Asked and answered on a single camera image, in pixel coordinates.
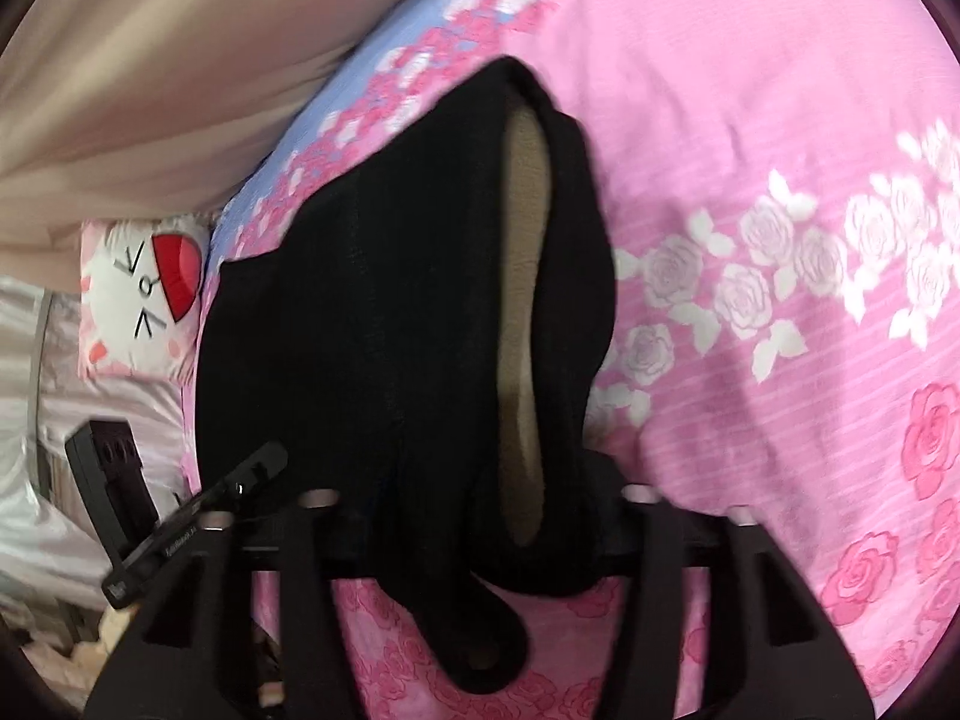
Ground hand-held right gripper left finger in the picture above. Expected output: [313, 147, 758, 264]
[82, 487, 361, 720]

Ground white cartoon face pillow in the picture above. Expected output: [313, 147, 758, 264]
[77, 216, 215, 380]

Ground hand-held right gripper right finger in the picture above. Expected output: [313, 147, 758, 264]
[592, 454, 878, 720]

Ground pink floral blanket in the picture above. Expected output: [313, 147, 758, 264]
[180, 0, 960, 720]

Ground black pants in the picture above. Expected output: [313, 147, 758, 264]
[193, 56, 623, 695]

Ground beige curtain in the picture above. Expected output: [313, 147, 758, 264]
[0, 0, 481, 263]

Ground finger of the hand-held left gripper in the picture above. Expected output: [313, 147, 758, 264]
[217, 442, 290, 503]

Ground shiny pale satin cloth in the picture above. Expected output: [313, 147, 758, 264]
[0, 277, 188, 616]

